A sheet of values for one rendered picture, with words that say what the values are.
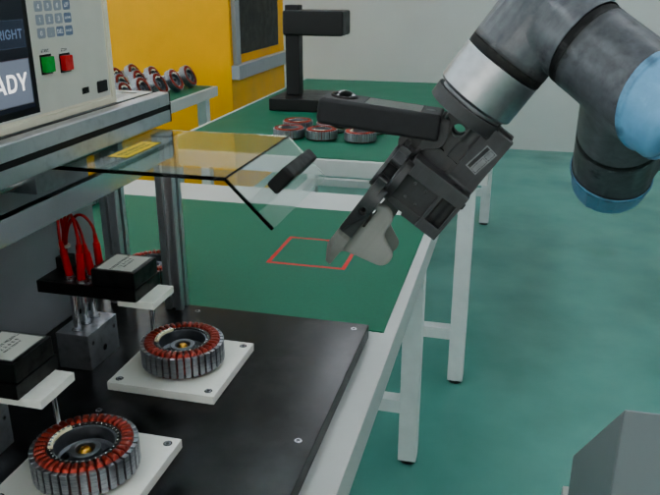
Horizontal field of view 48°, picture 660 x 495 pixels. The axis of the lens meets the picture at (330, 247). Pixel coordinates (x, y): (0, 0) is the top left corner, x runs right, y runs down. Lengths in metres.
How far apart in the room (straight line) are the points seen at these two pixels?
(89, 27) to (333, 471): 0.63
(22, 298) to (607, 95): 0.84
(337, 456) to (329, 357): 0.20
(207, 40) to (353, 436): 3.66
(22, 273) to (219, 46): 3.37
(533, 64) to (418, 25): 5.32
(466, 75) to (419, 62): 5.33
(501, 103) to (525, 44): 0.05
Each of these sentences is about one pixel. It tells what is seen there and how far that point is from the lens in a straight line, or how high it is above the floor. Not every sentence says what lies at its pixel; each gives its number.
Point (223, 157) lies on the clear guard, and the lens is 0.94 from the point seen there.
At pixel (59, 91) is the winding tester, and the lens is 0.97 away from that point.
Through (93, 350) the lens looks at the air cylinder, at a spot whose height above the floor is 0.80.
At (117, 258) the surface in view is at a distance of 1.03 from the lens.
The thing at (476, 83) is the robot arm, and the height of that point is 1.19.
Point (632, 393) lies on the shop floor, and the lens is 2.64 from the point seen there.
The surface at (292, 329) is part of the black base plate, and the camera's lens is 1.14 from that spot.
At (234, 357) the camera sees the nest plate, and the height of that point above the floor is 0.78.
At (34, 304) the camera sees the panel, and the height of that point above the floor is 0.82.
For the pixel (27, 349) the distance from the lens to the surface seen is 0.82.
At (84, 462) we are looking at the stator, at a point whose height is 0.82.
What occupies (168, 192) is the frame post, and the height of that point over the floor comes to 0.97.
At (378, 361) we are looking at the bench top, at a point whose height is 0.75.
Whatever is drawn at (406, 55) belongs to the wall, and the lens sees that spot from 5.99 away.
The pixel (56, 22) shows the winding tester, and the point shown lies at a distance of 0.98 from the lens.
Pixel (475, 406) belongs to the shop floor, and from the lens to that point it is 2.43.
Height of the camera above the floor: 1.28
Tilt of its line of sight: 20 degrees down
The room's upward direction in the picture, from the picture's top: straight up
